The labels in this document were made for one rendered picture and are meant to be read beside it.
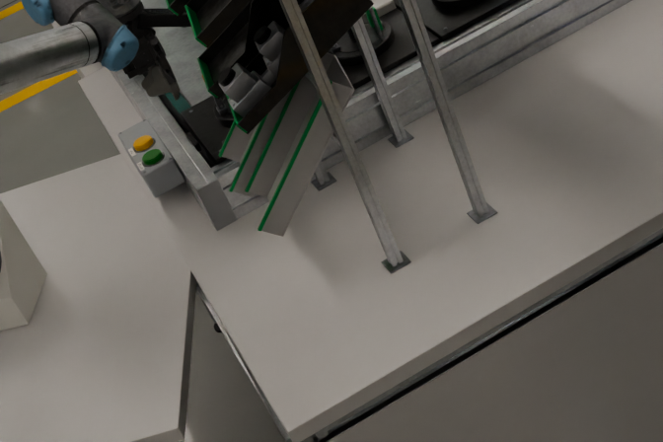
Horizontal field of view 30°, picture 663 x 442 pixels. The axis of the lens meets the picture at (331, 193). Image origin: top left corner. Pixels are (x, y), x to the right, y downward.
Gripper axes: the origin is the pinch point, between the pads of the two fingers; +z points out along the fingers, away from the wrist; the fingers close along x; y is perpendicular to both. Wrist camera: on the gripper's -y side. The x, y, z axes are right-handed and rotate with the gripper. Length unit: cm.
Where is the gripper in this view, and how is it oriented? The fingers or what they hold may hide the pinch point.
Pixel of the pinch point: (178, 92)
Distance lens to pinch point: 239.3
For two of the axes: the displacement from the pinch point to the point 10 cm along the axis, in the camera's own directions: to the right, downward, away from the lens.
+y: -8.6, 4.8, -1.4
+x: 3.7, 4.3, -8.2
